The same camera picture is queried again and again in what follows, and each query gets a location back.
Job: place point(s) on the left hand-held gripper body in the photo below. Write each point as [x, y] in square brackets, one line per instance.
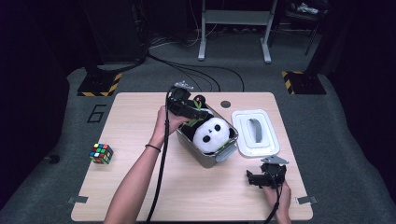
[180, 101]

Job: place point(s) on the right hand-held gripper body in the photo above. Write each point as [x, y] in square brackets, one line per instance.
[274, 177]

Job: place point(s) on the panda plush toy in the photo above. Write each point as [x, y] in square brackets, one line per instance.
[211, 133]

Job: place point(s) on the grey plastic storage box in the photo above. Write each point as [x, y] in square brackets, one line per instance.
[205, 160]

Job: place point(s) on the colourful puzzle cube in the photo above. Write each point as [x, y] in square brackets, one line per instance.
[101, 153]

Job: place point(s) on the person's right hand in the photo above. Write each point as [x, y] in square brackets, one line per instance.
[283, 200]

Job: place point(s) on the person's left hand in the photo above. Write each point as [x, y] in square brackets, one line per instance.
[163, 127]

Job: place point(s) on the dark round table grommet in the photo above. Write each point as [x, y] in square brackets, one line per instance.
[225, 104]

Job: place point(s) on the grey tape strip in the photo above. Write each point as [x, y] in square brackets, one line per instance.
[77, 199]
[306, 200]

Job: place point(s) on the black wrist band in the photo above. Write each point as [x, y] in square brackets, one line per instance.
[152, 146]

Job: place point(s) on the black yellow striped stand base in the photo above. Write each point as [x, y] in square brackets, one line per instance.
[98, 84]
[306, 83]

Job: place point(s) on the black cabinet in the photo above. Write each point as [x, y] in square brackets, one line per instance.
[115, 28]

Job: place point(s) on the dark chair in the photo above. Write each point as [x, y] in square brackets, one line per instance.
[299, 18]

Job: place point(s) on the small black round floor object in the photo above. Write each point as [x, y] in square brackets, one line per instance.
[53, 159]

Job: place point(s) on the white crumpled cloth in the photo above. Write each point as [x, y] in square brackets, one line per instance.
[306, 8]

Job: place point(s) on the white metal stand frame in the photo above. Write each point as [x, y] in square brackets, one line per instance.
[236, 17]

